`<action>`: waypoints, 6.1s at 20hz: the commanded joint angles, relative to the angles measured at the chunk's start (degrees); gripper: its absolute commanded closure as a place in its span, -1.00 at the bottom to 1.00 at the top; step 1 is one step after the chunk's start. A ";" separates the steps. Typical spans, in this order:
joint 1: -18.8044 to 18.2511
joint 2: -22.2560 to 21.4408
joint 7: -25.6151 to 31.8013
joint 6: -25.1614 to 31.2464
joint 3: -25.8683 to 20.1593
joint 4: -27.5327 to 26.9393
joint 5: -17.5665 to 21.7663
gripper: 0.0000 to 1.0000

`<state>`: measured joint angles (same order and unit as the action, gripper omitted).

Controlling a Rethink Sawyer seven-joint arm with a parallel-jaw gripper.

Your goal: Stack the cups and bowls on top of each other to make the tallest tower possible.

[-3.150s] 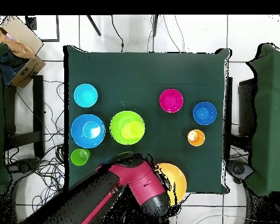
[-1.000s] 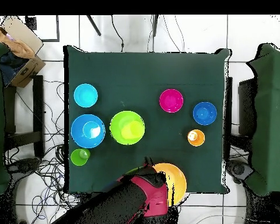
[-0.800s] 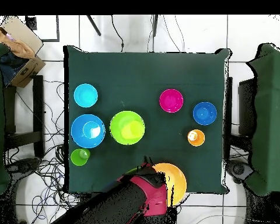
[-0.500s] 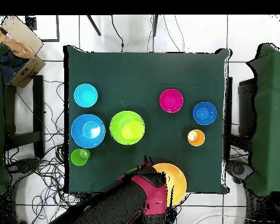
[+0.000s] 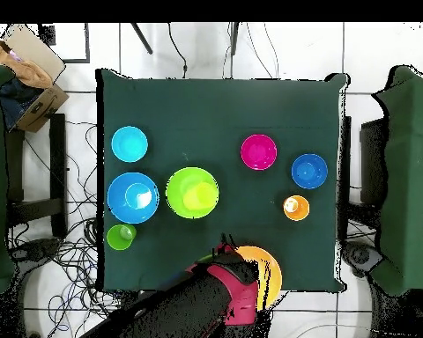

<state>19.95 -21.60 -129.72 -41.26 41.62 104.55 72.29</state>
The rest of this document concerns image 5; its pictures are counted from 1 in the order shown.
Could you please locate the dark blue cloth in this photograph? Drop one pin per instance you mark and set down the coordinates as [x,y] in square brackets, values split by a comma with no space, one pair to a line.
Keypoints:
[16,102]

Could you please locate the black chair base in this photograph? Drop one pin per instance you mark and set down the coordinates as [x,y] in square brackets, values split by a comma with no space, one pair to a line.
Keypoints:
[38,248]

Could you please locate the pink bowl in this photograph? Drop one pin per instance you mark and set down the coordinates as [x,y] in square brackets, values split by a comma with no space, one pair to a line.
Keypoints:
[259,152]

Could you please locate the brown cloth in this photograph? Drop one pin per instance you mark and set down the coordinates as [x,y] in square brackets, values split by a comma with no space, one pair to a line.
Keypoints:
[28,72]

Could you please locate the cardboard box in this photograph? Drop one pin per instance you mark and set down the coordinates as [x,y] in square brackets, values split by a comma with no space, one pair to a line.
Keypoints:
[38,109]

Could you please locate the large yellow-orange bowl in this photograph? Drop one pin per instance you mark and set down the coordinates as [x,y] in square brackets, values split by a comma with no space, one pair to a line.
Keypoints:
[269,274]

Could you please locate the yellow cup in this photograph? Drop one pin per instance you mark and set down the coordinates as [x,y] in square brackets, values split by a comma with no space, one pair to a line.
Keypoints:
[199,195]

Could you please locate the large blue bowl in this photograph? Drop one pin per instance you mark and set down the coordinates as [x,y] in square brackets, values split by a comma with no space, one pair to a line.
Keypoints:
[123,211]

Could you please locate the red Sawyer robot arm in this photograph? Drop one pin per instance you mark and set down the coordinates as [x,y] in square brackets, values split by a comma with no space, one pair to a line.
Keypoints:
[183,306]

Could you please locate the black metal frame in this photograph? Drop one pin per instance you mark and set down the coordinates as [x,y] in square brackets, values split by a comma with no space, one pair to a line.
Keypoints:
[47,35]

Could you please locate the black stool frame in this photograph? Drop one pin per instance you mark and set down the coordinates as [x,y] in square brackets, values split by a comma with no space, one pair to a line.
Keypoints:
[58,158]

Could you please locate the orange cup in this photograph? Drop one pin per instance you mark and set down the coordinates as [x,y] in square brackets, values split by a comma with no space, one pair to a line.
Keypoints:
[296,208]

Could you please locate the dark green tablecloth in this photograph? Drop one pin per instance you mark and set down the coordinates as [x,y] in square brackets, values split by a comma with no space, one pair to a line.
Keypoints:
[215,116]

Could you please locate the small dark blue bowl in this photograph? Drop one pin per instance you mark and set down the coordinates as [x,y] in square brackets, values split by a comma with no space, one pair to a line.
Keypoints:
[309,171]

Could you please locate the small light blue bowl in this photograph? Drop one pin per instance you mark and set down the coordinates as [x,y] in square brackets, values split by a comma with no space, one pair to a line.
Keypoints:
[129,144]

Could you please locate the black tripod leg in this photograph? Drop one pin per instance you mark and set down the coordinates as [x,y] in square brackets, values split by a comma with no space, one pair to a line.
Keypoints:
[234,38]
[142,39]

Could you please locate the green cup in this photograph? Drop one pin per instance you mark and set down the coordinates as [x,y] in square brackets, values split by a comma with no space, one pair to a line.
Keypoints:
[118,239]

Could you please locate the green bowl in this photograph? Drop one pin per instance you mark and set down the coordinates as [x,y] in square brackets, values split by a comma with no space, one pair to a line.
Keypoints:
[179,183]

